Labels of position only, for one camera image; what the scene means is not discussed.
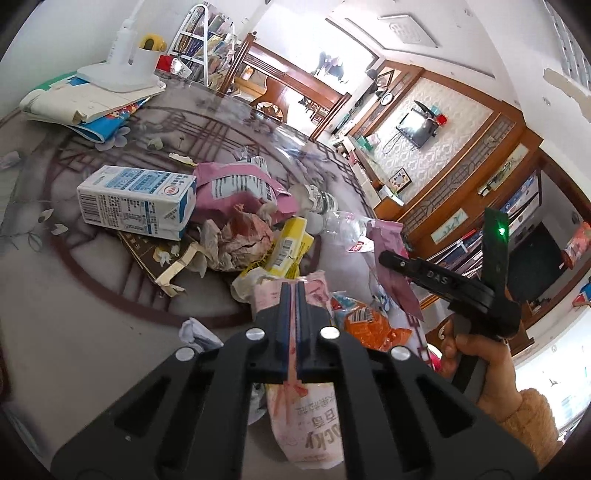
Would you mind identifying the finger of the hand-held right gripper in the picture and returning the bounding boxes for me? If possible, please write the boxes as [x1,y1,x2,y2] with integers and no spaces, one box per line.
[379,251,462,302]

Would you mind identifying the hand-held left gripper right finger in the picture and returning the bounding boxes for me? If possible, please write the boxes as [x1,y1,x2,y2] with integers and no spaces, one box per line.
[294,281,539,480]

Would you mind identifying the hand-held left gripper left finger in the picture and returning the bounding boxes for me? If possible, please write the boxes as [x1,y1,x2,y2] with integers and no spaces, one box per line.
[51,281,295,480]

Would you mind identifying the pink torn wrapper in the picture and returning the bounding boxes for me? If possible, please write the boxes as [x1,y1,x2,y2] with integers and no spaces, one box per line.
[366,220,424,320]

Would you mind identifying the yellow packet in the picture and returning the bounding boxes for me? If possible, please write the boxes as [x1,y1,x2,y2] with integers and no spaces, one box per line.
[239,217,315,281]

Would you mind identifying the pink printed snack packet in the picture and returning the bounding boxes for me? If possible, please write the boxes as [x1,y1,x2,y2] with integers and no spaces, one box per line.
[231,271,346,464]

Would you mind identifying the person's right forearm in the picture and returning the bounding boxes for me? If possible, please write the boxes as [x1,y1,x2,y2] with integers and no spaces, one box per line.
[500,387,563,468]

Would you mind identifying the person's right hand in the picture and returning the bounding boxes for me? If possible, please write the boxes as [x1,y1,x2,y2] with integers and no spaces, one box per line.
[438,319,523,422]

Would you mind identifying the orange snack packet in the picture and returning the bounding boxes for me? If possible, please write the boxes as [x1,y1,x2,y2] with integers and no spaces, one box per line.
[331,292,413,357]

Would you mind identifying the crumpled white tissue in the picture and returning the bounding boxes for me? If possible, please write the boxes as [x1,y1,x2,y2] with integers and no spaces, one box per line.
[179,318,225,355]

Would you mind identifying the crumpled brown paper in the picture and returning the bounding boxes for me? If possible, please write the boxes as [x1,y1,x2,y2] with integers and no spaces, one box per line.
[198,207,276,274]

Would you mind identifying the framed diamond pattern picture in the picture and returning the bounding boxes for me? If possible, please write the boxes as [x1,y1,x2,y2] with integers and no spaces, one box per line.
[389,168,413,193]

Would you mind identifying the low wooden cabinet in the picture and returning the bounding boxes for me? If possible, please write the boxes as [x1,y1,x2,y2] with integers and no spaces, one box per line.
[331,133,408,206]

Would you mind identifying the clear plastic bottle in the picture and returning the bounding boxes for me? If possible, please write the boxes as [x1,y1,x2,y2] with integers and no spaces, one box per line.
[301,184,372,252]

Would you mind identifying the pink crumpled snack bag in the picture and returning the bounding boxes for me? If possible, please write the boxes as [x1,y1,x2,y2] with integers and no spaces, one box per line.
[192,158,299,226]

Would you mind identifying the flattened brown cardboard box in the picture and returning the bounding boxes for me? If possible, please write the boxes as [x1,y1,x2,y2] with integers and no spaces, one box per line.
[117,230,209,297]

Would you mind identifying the white and blue milk carton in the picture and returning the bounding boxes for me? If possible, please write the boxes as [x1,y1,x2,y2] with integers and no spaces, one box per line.
[76,165,198,242]

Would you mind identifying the ceiling vent panel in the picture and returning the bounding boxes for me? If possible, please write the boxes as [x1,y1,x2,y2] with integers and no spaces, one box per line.
[378,13,438,48]

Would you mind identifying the white bookshelf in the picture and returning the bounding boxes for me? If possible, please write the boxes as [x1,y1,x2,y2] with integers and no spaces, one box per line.
[170,4,242,89]

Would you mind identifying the stack of books and papers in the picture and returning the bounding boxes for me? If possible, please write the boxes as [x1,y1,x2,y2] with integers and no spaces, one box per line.
[20,71,161,145]

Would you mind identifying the wall television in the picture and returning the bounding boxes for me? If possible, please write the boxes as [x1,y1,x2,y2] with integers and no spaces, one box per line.
[396,108,438,149]

